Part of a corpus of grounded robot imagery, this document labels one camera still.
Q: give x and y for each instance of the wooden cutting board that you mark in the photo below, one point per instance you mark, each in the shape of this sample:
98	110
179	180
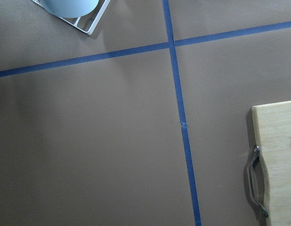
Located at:
272	129

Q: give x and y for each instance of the white wire cup rack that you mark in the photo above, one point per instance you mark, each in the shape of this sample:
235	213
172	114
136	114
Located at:
87	23

